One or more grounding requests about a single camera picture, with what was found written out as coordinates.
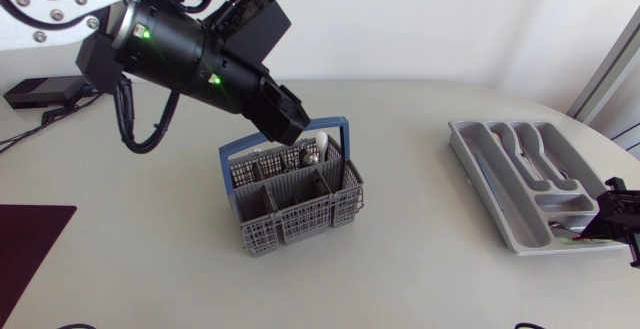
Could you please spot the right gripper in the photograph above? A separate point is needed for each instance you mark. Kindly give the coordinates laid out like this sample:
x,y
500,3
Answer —
x,y
617,231

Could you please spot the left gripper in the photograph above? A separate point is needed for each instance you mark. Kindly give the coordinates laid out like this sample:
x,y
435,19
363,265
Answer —
x,y
235,84

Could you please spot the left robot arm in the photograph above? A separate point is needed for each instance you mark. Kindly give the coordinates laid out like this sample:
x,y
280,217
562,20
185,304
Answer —
x,y
165,51

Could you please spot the grey cutlery basket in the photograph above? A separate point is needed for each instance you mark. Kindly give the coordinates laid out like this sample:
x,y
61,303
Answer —
x,y
295,204

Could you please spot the grey cutlery tray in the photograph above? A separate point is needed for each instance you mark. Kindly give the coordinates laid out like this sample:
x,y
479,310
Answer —
x,y
505,204

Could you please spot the steel fork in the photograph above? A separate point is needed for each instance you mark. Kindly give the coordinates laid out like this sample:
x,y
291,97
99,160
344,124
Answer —
x,y
289,161

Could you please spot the pale plastic spoon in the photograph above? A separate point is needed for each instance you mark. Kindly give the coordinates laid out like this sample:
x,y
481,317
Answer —
x,y
321,142

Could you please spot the steel spoon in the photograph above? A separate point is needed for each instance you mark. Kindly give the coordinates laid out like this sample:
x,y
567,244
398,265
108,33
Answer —
x,y
310,158
562,227
539,165

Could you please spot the steel knife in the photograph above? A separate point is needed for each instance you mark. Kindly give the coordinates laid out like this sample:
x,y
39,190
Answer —
x,y
487,180

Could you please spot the black power brick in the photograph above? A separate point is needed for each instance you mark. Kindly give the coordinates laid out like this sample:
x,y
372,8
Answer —
x,y
42,91

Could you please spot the dark mat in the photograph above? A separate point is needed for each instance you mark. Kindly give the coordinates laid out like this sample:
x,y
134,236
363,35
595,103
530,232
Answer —
x,y
25,249

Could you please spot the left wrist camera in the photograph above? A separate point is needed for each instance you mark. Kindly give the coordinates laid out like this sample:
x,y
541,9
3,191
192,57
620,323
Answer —
x,y
257,24

